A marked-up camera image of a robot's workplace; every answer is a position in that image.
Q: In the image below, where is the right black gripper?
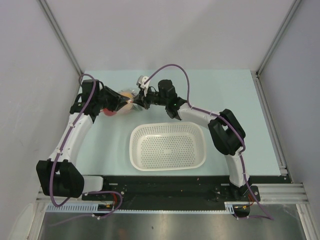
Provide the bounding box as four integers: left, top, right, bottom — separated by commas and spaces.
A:
132, 85, 169, 110

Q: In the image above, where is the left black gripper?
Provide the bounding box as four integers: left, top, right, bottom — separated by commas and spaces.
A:
95, 86, 130, 113

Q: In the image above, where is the clear zip top bag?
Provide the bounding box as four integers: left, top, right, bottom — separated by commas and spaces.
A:
100, 88, 143, 117

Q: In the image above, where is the fake orange fruit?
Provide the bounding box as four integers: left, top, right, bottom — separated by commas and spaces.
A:
117, 91, 134, 114

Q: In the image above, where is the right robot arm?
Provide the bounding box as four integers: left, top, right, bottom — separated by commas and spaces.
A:
133, 76, 252, 201

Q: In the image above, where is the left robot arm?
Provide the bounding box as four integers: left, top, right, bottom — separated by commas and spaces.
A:
36, 79, 131, 200

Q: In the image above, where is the white perforated plastic basket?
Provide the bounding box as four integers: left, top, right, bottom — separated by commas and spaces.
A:
129, 122, 207, 172

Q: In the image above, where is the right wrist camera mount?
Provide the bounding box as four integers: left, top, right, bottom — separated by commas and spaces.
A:
136, 75, 149, 90

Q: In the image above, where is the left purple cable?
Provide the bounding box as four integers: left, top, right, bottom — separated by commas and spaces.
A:
48, 74, 123, 227

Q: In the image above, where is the purple cable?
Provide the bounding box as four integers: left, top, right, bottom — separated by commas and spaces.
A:
143, 64, 275, 221
48, 74, 123, 227

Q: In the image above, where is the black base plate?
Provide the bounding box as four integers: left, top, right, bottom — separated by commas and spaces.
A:
81, 174, 292, 213

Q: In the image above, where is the white cable duct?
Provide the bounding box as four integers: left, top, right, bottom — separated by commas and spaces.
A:
46, 202, 118, 213

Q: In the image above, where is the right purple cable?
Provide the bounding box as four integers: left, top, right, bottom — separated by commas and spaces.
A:
143, 64, 275, 221

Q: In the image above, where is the aluminium frame rail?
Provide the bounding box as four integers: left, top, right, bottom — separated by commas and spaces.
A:
251, 71, 309, 205

